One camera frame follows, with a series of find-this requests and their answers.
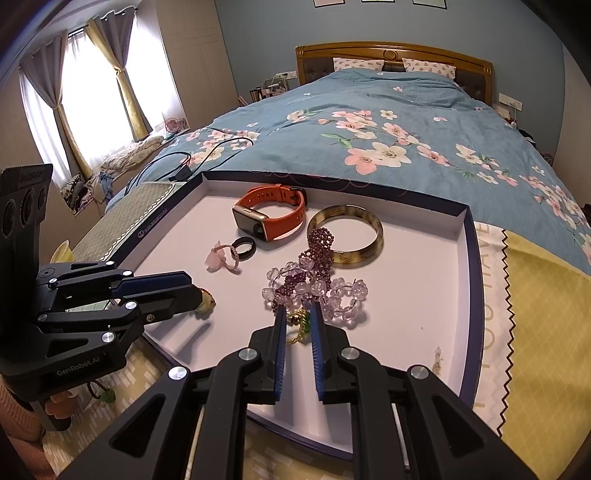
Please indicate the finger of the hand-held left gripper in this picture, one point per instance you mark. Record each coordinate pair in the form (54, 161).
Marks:
(175, 301)
(157, 281)

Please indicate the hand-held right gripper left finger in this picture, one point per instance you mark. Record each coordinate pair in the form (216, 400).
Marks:
(280, 355)

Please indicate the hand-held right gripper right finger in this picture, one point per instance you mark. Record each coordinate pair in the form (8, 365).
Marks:
(317, 355)

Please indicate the pale green yellow ornament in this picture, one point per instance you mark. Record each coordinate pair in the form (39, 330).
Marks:
(206, 304)

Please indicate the dark blue shallow box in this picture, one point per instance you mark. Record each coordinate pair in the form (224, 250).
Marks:
(392, 300)

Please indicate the person's left forearm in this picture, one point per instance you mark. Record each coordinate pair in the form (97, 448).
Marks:
(18, 410)

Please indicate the person's left hand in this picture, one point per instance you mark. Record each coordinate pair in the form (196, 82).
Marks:
(61, 404)

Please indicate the pale yellow container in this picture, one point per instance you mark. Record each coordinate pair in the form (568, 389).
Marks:
(62, 252)

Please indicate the amber bangle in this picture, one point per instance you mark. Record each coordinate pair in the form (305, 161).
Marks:
(358, 260)

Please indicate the orange smartwatch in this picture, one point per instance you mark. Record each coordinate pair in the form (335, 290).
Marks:
(249, 222)

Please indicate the folded pale bedding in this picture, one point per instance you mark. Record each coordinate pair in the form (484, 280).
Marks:
(134, 154)

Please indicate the pink desk fan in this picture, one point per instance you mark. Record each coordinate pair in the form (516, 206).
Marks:
(173, 124)

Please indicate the bedside table clutter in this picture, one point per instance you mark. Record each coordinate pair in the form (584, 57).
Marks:
(268, 87)

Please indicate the grey and yellow curtain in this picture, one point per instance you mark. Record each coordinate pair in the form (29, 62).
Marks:
(115, 41)
(41, 78)

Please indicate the blue floral quilt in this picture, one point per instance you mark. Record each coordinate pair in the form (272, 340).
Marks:
(323, 101)

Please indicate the white dotted pillow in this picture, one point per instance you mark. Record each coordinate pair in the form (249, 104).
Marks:
(358, 64)
(429, 67)

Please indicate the wooden headboard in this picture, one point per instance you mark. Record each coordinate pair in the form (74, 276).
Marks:
(438, 53)

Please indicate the white wall socket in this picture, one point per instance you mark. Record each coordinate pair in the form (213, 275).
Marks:
(510, 102)
(285, 74)

